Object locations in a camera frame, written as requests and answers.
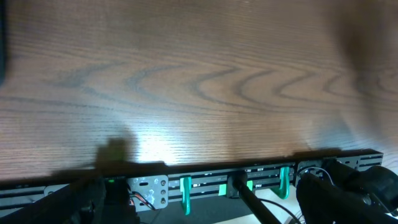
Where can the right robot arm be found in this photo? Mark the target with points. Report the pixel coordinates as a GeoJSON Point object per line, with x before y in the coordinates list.
{"type": "Point", "coordinates": [376, 186]}

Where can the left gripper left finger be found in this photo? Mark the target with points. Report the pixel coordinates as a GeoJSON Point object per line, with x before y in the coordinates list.
{"type": "Point", "coordinates": [79, 202]}

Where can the right green clamp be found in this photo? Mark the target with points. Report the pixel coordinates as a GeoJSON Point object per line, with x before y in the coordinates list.
{"type": "Point", "coordinates": [283, 189]}

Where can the grey metal mounting plate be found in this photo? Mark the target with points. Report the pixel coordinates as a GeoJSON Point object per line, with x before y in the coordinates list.
{"type": "Point", "coordinates": [152, 188]}

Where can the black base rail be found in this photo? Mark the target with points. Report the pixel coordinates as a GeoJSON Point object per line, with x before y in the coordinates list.
{"type": "Point", "coordinates": [208, 180]}

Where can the left green clamp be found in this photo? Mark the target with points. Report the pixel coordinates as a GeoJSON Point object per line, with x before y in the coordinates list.
{"type": "Point", "coordinates": [185, 188]}

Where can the green clamp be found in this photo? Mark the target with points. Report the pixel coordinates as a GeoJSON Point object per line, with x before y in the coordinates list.
{"type": "Point", "coordinates": [185, 188]}
{"type": "Point", "coordinates": [283, 189]}

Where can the black pole under table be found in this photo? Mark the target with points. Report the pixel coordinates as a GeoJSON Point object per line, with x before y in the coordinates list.
{"type": "Point", "coordinates": [237, 188]}

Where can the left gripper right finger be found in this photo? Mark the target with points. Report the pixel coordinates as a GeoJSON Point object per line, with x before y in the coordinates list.
{"type": "Point", "coordinates": [323, 203]}

